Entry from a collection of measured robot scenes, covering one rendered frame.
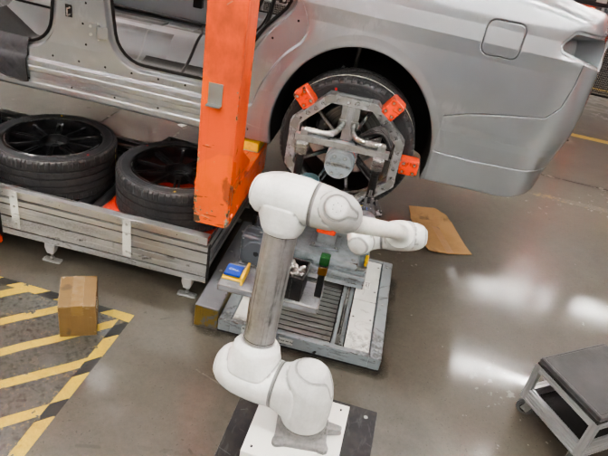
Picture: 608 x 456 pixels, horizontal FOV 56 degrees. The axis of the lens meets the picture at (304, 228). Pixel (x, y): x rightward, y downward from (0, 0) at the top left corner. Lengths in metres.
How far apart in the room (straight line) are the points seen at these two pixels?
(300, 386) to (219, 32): 1.33
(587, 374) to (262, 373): 1.50
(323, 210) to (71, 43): 2.04
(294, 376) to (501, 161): 1.59
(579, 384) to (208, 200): 1.75
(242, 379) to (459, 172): 1.58
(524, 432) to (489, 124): 1.40
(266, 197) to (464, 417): 1.58
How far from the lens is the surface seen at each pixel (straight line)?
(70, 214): 3.08
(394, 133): 2.69
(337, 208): 1.54
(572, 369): 2.77
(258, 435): 1.98
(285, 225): 1.62
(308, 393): 1.80
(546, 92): 2.83
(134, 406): 2.56
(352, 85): 2.72
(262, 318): 1.77
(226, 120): 2.41
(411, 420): 2.70
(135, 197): 3.01
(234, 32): 2.30
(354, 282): 3.12
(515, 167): 2.94
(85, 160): 3.23
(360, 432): 2.18
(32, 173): 3.24
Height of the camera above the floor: 1.95
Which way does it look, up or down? 32 degrees down
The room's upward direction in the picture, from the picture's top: 10 degrees clockwise
